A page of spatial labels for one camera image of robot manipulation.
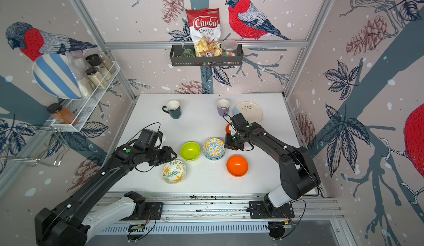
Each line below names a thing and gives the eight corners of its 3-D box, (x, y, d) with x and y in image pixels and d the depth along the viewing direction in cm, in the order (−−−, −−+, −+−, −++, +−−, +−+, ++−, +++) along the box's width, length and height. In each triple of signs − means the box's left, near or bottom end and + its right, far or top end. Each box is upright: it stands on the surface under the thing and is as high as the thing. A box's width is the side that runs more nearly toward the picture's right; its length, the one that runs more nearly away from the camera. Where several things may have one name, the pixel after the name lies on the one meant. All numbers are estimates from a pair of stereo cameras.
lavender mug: (217, 118, 110) (217, 109, 103) (217, 107, 117) (217, 99, 109) (229, 118, 110) (230, 109, 103) (228, 107, 117) (229, 98, 109)
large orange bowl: (227, 177, 84) (227, 174, 81) (226, 158, 90) (226, 155, 87) (248, 177, 84) (249, 174, 81) (245, 158, 90) (246, 155, 87)
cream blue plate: (232, 122, 108) (232, 121, 107) (231, 103, 120) (231, 101, 118) (264, 122, 108) (264, 120, 107) (259, 103, 120) (260, 101, 118)
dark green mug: (165, 115, 111) (161, 106, 103) (172, 107, 115) (169, 97, 108) (177, 120, 108) (175, 111, 101) (184, 111, 113) (182, 102, 105)
